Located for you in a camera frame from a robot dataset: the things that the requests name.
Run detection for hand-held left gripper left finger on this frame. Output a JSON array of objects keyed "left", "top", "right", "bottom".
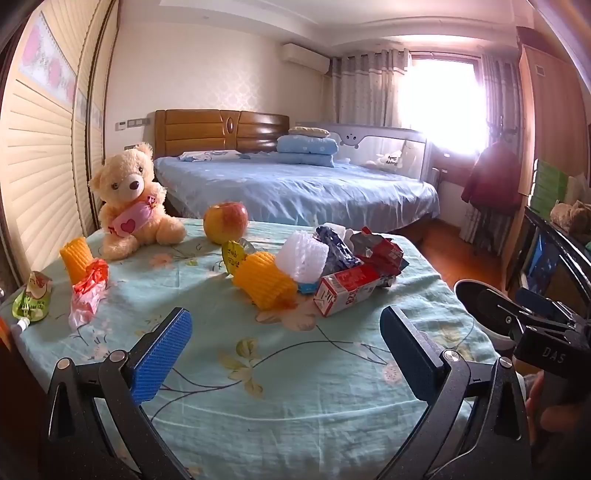
[{"left": 44, "top": 306, "right": 195, "bottom": 480}]

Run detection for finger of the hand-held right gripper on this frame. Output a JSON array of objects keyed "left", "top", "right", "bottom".
[
  {"left": 515, "top": 287, "right": 578, "bottom": 324},
  {"left": 475, "top": 287, "right": 527, "bottom": 339}
]

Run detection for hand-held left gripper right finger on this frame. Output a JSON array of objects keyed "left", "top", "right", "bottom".
[{"left": 379, "top": 305, "right": 536, "bottom": 480}]

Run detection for red and white milk carton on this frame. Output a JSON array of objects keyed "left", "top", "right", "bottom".
[{"left": 314, "top": 268, "right": 393, "bottom": 318}]

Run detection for red snack bag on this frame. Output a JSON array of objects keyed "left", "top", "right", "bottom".
[{"left": 351, "top": 226, "right": 409, "bottom": 287}]

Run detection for yellow snack wrapper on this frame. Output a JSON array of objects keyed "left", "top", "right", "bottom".
[{"left": 222, "top": 240, "right": 257, "bottom": 278}]

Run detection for dark blue snack wrapper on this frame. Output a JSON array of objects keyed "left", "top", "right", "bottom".
[{"left": 314, "top": 225, "right": 365, "bottom": 278}]

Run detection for orange foam fruit net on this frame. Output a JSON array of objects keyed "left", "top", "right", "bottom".
[
  {"left": 232, "top": 251, "right": 298, "bottom": 310},
  {"left": 60, "top": 237, "right": 95, "bottom": 284}
]

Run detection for white foam fruit net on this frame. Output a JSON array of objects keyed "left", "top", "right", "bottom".
[{"left": 276, "top": 231, "right": 329, "bottom": 282}]

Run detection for person's right hand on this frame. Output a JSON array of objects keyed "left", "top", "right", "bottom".
[{"left": 524, "top": 371, "right": 568, "bottom": 446}]

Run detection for black cabinet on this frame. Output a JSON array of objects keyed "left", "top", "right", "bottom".
[{"left": 505, "top": 205, "right": 591, "bottom": 319}]

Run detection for brown plush toy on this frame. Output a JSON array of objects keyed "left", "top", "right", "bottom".
[{"left": 549, "top": 199, "right": 591, "bottom": 234}]

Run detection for red and pink plastic wrapper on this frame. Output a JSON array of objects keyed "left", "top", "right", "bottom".
[{"left": 68, "top": 258, "right": 112, "bottom": 329}]

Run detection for stack of green boxes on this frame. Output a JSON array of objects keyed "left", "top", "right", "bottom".
[{"left": 531, "top": 159, "right": 571, "bottom": 208}]

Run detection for dark red coat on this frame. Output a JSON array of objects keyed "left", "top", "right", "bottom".
[{"left": 461, "top": 141, "right": 525, "bottom": 213}]

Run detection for green drink pouch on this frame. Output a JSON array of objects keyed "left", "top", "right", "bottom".
[{"left": 11, "top": 271, "right": 52, "bottom": 330}]

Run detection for red yellow apple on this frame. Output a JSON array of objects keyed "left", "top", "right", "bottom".
[{"left": 203, "top": 202, "right": 249, "bottom": 244}]

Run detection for cream teddy bear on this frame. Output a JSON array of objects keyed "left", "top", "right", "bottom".
[{"left": 89, "top": 142, "right": 188, "bottom": 260}]

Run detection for brown wooden wardrobe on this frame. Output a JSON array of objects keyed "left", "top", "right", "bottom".
[{"left": 517, "top": 28, "right": 591, "bottom": 199}]

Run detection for bed with blue sheet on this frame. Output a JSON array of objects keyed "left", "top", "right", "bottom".
[{"left": 152, "top": 154, "right": 440, "bottom": 234}]

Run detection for white and blue printed pillow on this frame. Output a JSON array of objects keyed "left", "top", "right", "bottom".
[{"left": 178, "top": 150, "right": 241, "bottom": 163}]

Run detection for bright window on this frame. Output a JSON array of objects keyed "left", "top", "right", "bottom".
[{"left": 411, "top": 55, "right": 483, "bottom": 153}]

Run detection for grey dotted curtain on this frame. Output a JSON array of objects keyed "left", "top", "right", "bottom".
[
  {"left": 330, "top": 48, "right": 411, "bottom": 130},
  {"left": 480, "top": 53, "right": 522, "bottom": 153}
]

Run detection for cream louvered wardrobe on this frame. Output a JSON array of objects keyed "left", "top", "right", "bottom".
[{"left": 0, "top": 0, "right": 121, "bottom": 287}]

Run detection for folded blue quilt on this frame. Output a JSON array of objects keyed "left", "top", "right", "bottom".
[{"left": 276, "top": 135, "right": 340, "bottom": 167}]

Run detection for wooden headboard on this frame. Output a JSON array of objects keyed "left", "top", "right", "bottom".
[{"left": 154, "top": 109, "right": 290, "bottom": 160}]

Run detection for white air conditioner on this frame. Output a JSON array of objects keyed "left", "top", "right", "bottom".
[{"left": 281, "top": 43, "right": 331, "bottom": 73}]

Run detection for grey bed guard rail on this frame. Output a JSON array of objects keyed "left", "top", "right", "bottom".
[{"left": 295, "top": 122, "right": 432, "bottom": 181}]

